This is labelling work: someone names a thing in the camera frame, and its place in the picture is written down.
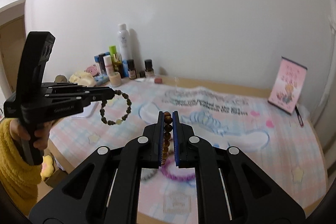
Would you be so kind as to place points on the small blue packet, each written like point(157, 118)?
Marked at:
point(101, 79)

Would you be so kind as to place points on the small dark dropper bottle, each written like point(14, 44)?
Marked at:
point(131, 69)

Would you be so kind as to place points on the amber oil bottle gold cap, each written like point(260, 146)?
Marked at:
point(117, 63)

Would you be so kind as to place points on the pink framed card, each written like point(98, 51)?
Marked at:
point(288, 85)

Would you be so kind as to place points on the pink spiral hair brush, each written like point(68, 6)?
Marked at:
point(93, 70)

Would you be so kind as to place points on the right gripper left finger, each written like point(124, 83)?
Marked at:
point(104, 188)

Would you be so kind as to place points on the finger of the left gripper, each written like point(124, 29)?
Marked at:
point(62, 102)
point(75, 90)

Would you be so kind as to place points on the white tube red cap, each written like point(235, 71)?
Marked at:
point(154, 80)

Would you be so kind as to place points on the white pink lotion bottle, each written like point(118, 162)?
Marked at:
point(108, 65)

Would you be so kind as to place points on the dark essential oil bottle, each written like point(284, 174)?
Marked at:
point(149, 71)

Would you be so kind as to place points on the left hand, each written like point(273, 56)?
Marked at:
point(19, 133)

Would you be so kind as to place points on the black red pen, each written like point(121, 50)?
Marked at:
point(300, 120)

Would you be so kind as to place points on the yellow fuzzy left sleeve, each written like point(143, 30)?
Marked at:
point(19, 180)

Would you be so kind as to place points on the Cinnamoroll plaid desk mat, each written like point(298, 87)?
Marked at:
point(288, 151)

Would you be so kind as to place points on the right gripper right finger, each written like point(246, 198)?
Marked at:
point(231, 187)

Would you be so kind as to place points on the grey bead bracelet green stone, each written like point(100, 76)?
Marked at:
point(147, 174)

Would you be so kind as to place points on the tiny black jar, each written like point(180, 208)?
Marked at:
point(142, 74)

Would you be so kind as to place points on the wooden door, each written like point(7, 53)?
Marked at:
point(13, 37)

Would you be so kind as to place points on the tall white spray bottle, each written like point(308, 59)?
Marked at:
point(124, 43)

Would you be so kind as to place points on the black blue box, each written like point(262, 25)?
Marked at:
point(100, 60)

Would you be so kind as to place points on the green cap bottle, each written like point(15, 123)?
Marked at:
point(113, 53)

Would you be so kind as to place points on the beige round cup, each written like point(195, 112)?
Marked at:
point(115, 79)

